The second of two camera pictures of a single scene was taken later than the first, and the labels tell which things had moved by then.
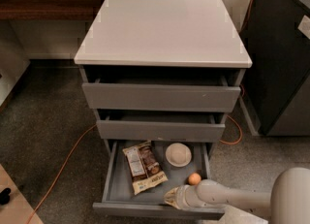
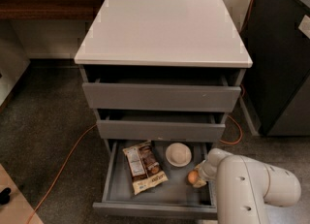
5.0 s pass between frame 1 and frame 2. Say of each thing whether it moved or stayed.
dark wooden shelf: stayed
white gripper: moved
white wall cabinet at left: stayed
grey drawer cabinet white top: stayed
